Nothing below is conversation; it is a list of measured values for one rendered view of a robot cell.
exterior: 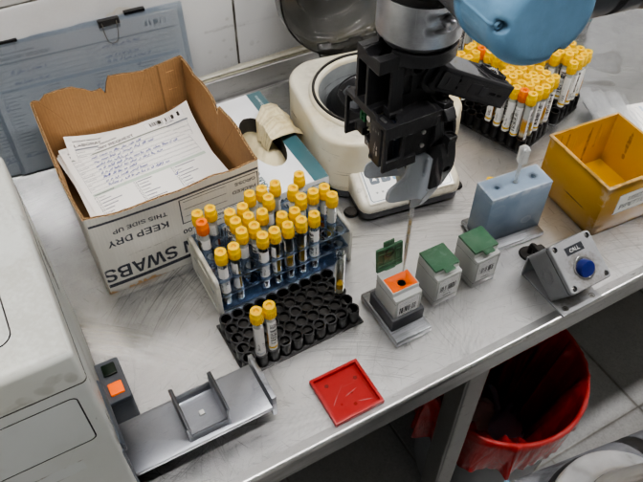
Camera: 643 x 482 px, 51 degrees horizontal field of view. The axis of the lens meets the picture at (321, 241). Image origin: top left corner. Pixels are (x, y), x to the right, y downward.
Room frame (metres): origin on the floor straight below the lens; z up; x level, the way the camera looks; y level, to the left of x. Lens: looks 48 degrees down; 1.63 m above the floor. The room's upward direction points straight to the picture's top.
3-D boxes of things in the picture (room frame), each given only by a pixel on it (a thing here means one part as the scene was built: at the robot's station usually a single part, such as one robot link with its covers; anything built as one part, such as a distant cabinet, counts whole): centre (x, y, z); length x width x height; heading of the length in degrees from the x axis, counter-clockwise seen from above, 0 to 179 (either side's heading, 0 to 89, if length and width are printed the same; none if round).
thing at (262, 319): (0.53, 0.04, 0.93); 0.17 x 0.09 x 0.11; 120
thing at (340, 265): (0.56, -0.02, 0.93); 0.01 x 0.01 x 0.10
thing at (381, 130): (0.52, -0.08, 1.25); 0.09 x 0.08 x 0.12; 119
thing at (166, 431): (0.36, 0.16, 0.92); 0.21 x 0.07 x 0.05; 119
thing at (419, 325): (0.54, -0.10, 0.89); 0.09 x 0.05 x 0.04; 29
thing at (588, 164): (0.77, -0.43, 0.93); 0.13 x 0.13 x 0.10; 25
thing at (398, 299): (0.54, -0.10, 0.92); 0.05 x 0.04 x 0.06; 29
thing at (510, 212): (0.70, -0.27, 0.92); 0.10 x 0.07 x 0.10; 114
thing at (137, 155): (0.75, 0.26, 0.95); 0.29 x 0.25 x 0.15; 29
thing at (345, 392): (0.42, -0.03, 0.88); 0.07 x 0.07 x 0.01; 29
